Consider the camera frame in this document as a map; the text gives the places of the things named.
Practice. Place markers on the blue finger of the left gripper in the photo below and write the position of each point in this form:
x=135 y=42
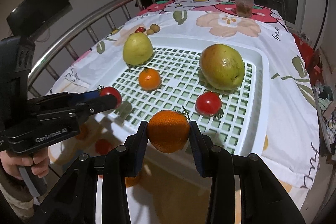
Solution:
x=90 y=95
x=97 y=104

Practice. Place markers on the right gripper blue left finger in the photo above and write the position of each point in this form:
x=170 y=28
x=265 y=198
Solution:
x=136 y=145

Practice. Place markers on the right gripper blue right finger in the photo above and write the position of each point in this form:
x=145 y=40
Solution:
x=201 y=145

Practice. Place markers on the red cherry tomato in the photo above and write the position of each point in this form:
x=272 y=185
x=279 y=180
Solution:
x=103 y=146
x=112 y=91

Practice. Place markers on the mandarin orange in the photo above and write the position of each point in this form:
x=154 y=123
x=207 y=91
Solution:
x=168 y=131
x=132 y=181

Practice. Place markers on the person's left hand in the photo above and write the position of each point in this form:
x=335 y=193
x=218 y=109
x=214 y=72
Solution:
x=39 y=163

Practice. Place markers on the white plastic grid tray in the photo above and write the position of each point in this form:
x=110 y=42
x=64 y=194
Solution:
x=241 y=130

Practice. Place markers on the cherry tomato in tray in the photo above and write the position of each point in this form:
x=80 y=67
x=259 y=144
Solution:
x=208 y=104

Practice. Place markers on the small mandarin in tray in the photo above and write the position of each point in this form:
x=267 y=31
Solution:
x=149 y=79

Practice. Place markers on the yellow-green pear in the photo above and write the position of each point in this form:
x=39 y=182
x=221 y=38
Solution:
x=137 y=49

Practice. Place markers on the floral printed tablecloth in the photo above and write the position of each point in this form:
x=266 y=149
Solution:
x=291 y=145

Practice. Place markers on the cherry tomato near longans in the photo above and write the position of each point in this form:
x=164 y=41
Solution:
x=140 y=30

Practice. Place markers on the brown longan fruit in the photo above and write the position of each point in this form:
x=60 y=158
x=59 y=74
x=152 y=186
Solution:
x=149 y=32
x=155 y=28

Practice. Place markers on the green-red mango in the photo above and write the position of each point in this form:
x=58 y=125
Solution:
x=222 y=67

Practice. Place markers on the pile of clothes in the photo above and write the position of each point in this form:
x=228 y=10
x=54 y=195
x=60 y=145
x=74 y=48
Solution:
x=325 y=104

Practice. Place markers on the red box on floor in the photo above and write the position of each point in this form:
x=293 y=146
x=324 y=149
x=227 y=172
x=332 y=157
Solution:
x=305 y=50

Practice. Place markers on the translucent plastic cup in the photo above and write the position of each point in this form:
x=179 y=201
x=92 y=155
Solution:
x=244 y=8

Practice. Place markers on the wall-mounted black television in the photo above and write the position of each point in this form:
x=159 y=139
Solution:
x=33 y=17

